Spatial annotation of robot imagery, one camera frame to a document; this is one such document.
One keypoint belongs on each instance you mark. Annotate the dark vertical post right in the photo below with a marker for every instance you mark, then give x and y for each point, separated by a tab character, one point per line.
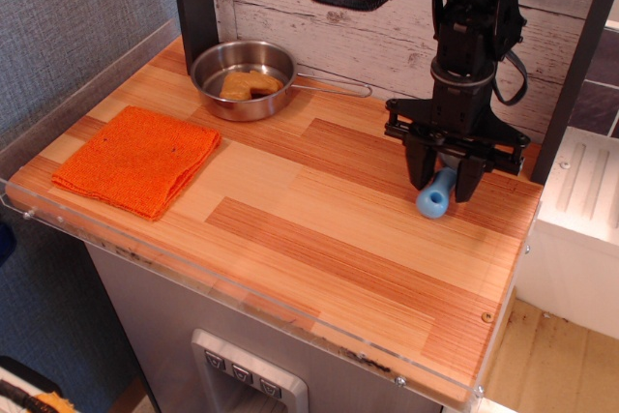
584	53

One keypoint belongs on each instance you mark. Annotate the clear acrylic edge guard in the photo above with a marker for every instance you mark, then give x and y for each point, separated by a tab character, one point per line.
342	266

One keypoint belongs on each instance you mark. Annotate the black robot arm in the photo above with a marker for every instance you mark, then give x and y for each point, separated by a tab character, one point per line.
473	37

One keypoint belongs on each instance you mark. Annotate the orange folded cloth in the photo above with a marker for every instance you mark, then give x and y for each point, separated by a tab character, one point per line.
139	162

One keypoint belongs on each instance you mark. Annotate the grey cabinet with dispenser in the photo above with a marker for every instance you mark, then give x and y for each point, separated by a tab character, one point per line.
203	342

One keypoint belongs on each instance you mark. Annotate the dark vertical post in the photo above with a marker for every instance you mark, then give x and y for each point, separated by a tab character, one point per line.
198	24
584	53

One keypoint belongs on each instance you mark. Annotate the dark vertical post left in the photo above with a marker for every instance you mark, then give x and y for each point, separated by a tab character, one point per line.
198	24

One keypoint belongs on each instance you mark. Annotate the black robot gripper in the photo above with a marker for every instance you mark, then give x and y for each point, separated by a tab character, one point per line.
457	120

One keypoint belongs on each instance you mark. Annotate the brown food piece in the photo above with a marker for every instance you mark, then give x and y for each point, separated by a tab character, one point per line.
241	86

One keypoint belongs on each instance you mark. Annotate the black and yellow object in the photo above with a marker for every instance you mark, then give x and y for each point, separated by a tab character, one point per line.
25	390

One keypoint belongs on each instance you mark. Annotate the white ridged appliance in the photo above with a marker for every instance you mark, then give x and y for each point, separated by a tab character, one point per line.
572	269

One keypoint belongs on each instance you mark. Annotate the blue and grey spoon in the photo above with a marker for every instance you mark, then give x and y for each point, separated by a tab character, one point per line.
433	200

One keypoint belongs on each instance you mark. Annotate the small steel pan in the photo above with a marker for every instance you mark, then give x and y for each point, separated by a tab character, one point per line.
213	65

